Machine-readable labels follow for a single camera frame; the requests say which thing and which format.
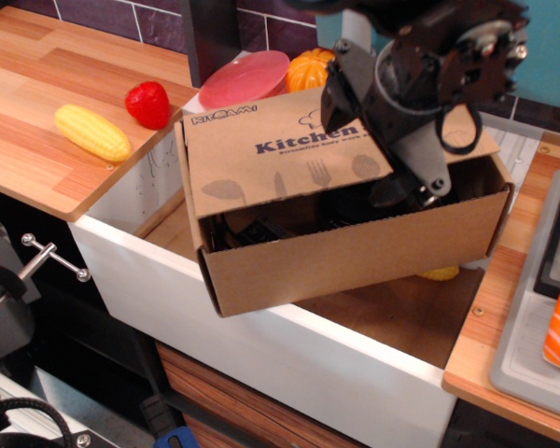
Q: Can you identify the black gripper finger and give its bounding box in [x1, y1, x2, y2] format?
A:
[369, 175, 422, 208]
[321, 70, 369, 134]

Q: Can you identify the yellow toy under box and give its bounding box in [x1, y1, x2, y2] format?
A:
[418, 265, 460, 282]

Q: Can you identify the metal clamp with handle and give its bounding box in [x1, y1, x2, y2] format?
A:
[0, 222, 91, 360]

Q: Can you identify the grey toy faucet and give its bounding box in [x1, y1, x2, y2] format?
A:
[341, 9, 375, 54]

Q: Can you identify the brown cardboard box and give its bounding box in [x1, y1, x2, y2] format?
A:
[175, 89, 514, 317]

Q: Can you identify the white toy sink basin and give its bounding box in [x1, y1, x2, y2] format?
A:
[67, 125, 545, 448]

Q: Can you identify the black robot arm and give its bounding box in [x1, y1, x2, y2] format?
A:
[294, 1, 528, 208]

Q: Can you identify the yellow toy corn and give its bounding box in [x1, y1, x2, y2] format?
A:
[54, 105, 132, 162]

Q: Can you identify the black corrugated cable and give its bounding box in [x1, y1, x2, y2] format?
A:
[0, 363, 74, 448]

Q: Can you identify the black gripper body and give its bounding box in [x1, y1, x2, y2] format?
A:
[327, 39, 452, 208]

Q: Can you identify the orange toy pumpkin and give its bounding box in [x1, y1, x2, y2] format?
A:
[286, 48, 335, 93]

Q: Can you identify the pink plastic plate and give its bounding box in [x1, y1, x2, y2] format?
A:
[199, 50, 290, 109]

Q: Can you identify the red toy strawberry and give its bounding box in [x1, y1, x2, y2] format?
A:
[125, 81, 171, 130]

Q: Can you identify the blue clamp handle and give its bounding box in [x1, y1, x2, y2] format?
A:
[153, 426, 200, 448]

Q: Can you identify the grey toy stove tray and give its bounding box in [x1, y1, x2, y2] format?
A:
[489, 170, 560, 414]

